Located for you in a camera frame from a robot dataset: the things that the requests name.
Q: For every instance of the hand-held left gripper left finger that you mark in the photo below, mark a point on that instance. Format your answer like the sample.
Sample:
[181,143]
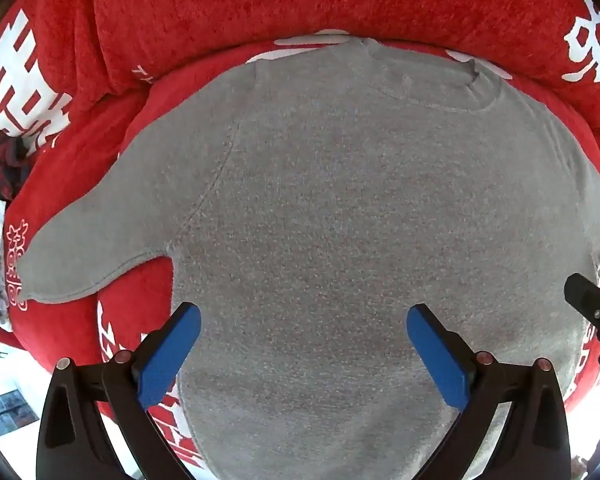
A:
[167,355]

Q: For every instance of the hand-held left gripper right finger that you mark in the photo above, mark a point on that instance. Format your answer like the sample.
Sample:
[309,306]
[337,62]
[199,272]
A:
[437,355]

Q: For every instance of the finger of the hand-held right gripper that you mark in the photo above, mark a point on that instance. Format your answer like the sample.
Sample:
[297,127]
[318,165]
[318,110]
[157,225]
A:
[592,302]

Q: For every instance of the grey sweater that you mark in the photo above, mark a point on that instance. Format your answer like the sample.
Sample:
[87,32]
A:
[355,210]

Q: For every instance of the red printed seat cushion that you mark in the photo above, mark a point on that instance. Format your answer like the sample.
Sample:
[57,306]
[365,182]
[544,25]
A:
[130,320]
[65,175]

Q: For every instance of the dark red patterned cloth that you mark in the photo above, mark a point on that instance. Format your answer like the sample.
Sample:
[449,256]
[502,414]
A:
[7,165]

